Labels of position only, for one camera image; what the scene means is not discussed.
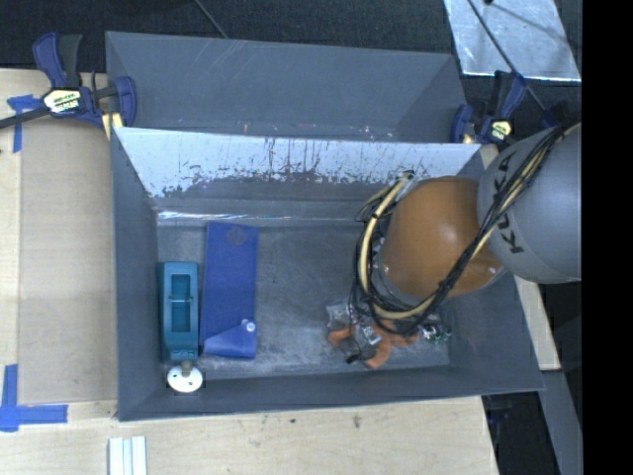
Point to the grey metal bin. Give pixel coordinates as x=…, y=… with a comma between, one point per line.
x=297, y=275

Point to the blue flat pouch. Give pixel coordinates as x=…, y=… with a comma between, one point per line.
x=228, y=275

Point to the white round knob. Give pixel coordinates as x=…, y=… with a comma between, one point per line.
x=185, y=380

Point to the orange soft toy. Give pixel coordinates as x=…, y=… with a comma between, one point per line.
x=377, y=356

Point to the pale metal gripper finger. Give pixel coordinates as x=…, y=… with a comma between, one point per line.
x=370, y=335
x=339, y=315

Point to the teal plastic box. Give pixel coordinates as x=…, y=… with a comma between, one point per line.
x=179, y=310

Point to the pale wood flat board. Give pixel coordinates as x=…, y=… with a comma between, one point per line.
x=64, y=245

